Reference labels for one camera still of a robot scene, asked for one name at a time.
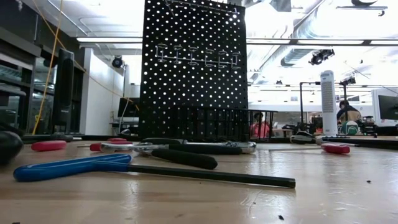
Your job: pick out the black pegboard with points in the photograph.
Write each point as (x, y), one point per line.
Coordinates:
(155, 123)

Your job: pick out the dark computer monitor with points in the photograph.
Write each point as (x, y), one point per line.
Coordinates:
(127, 107)
(388, 107)

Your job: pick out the black pipe stand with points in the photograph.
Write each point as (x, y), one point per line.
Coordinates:
(301, 102)

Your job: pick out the chrome hook rack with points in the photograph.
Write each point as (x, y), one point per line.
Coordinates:
(217, 8)

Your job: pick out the long ceiling light bar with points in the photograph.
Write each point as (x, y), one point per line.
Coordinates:
(109, 40)
(326, 41)

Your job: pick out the white tower fan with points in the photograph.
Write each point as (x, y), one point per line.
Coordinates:
(328, 102)

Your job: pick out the black ceiling spotlight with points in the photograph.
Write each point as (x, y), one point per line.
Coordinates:
(320, 56)

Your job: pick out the tall black column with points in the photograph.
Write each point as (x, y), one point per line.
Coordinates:
(63, 90)

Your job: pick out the small black screwdriver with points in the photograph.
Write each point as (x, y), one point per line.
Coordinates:
(62, 137)

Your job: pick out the green and white object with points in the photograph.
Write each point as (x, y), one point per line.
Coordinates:
(350, 128)

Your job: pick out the black light stand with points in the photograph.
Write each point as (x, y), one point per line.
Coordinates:
(348, 81)

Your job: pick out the dark glass shelving cabinet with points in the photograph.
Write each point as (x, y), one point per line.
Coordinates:
(15, 77)

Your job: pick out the round black wall camera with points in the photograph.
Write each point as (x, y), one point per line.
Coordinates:
(117, 62)

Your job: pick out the black metal table frame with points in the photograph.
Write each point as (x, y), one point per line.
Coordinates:
(373, 143)

